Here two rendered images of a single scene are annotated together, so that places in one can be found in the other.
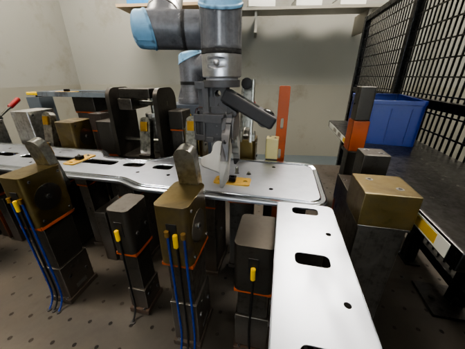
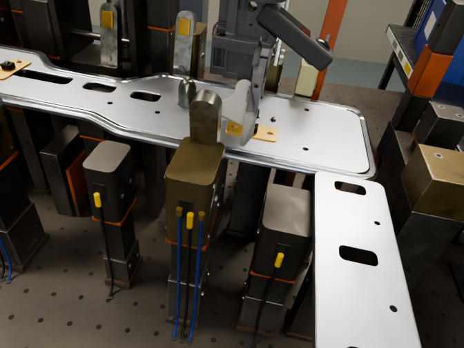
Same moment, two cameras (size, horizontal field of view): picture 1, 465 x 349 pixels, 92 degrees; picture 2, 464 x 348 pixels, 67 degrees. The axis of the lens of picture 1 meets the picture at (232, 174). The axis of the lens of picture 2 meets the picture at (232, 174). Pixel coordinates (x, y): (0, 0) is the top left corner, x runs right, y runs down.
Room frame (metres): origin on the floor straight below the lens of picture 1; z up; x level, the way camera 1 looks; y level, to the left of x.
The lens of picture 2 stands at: (-0.02, 0.08, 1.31)
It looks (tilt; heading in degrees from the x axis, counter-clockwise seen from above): 40 degrees down; 353
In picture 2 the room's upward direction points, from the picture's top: 8 degrees clockwise
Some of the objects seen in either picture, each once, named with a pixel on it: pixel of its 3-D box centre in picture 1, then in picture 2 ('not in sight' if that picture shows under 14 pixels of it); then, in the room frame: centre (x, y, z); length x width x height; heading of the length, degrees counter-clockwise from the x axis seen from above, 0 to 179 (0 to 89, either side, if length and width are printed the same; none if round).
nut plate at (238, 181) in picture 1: (232, 179); (252, 128); (0.47, 0.00, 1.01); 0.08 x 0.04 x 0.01; 78
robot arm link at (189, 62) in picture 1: (192, 66); not in sight; (1.18, 0.19, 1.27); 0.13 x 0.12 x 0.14; 93
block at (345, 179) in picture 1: (338, 237); (375, 210); (0.45, -0.27, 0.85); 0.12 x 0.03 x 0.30; 168
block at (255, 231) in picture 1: (253, 293); (269, 276); (0.30, -0.04, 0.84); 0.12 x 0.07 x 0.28; 168
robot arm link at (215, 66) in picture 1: (221, 68); not in sight; (0.47, 0.02, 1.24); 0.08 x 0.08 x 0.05
